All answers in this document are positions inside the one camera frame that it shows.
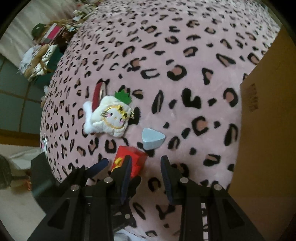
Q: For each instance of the grey triangular sponge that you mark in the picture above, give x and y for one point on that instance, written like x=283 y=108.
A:
x=152 y=139

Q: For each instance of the pink box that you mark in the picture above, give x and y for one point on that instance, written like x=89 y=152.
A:
x=53 y=32

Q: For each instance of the teal shopping bag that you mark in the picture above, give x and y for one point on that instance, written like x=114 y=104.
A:
x=56 y=58

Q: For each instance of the green white sachet tube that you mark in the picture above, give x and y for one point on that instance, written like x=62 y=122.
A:
x=44 y=144

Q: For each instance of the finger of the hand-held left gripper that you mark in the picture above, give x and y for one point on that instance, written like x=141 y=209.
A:
x=134 y=187
x=99 y=167

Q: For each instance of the dark green cap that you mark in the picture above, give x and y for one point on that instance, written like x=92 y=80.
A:
x=38 y=30

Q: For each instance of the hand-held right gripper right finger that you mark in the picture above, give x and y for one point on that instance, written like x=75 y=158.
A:
x=167 y=179

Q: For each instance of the brown cardboard box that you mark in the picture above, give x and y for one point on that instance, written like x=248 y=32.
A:
x=268 y=143

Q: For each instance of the white plastic bag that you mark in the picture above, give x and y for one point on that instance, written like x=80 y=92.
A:
x=29 y=55

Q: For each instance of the red hair clip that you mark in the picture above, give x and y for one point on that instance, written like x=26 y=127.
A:
x=99 y=95

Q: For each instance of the white cat plush toy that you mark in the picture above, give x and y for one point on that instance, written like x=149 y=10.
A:
x=111 y=118

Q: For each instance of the cluttered shelf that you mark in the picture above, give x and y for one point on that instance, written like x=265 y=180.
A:
x=83 y=11

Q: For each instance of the pink leopard print blanket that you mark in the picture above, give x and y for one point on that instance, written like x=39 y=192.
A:
x=173 y=58

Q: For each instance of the small red box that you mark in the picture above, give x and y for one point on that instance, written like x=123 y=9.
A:
x=138 y=160

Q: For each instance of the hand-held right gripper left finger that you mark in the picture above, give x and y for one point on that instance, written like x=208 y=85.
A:
x=126 y=178

